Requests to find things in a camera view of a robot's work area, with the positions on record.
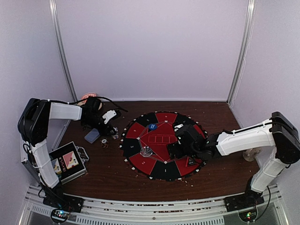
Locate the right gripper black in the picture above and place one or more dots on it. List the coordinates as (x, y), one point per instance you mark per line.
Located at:
(178, 154)

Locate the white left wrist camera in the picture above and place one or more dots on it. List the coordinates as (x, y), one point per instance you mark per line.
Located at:
(111, 115)

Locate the left aluminium frame post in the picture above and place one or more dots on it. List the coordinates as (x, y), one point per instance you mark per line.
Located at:
(62, 55)

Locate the round red black poker mat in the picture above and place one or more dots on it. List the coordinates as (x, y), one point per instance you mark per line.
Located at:
(159, 166)

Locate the blue white poker chip stack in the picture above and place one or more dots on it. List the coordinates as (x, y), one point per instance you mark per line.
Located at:
(115, 133)

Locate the blue playing card deck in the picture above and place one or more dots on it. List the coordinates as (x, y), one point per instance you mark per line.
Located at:
(92, 136)

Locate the round wooden plate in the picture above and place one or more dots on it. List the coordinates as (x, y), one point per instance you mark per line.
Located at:
(100, 106)

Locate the red white patterned bowl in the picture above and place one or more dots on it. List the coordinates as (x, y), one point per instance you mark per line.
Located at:
(87, 95)

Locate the black triangle all-in marker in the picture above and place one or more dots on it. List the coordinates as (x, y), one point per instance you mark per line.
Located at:
(190, 162)

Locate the aluminium poker case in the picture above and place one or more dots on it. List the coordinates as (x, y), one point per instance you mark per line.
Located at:
(63, 162)

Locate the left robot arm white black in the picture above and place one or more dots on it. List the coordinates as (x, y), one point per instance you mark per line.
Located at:
(33, 128)

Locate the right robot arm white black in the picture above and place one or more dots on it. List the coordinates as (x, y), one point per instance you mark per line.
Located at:
(277, 132)

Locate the aluminium frame post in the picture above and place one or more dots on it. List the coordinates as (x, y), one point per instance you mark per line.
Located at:
(62, 55)
(243, 51)

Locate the clear acrylic dealer button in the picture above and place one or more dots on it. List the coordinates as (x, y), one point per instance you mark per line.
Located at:
(146, 151)

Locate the brown poker chip stack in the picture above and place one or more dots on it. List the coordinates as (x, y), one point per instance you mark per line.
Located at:
(104, 143)

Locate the right aluminium frame post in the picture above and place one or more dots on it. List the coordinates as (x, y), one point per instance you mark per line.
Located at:
(243, 51)

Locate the front aluminium rail base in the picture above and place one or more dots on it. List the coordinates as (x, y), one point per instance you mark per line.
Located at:
(209, 211)

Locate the cream ceramic mug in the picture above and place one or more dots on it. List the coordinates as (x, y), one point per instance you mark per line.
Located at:
(250, 154)

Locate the blue small blind button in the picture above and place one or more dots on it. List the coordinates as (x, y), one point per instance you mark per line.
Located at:
(152, 126)

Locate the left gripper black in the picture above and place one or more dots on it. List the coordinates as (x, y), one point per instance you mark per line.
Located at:
(108, 127)

